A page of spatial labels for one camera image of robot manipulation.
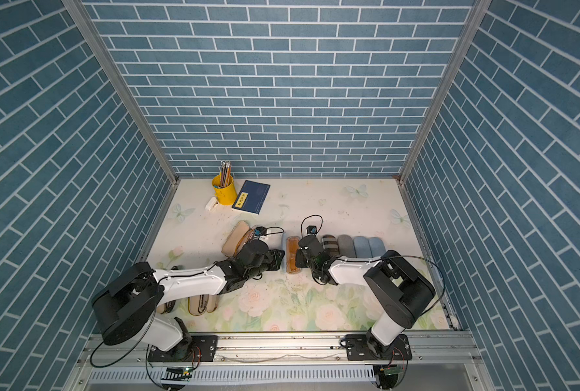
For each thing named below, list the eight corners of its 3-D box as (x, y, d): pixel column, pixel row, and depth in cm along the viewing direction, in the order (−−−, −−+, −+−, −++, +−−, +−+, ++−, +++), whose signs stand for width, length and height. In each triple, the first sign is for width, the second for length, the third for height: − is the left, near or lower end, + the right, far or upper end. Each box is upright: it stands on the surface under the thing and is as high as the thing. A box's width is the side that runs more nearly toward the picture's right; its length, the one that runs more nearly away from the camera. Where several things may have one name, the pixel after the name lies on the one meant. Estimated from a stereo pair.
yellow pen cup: (215, 206, 112) (208, 189, 103) (220, 190, 118) (214, 173, 110) (234, 206, 112) (228, 189, 103) (237, 190, 118) (233, 173, 110)
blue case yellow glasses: (354, 260, 96) (356, 255, 93) (351, 241, 102) (353, 235, 98) (370, 260, 96) (372, 255, 93) (366, 241, 102) (368, 235, 98)
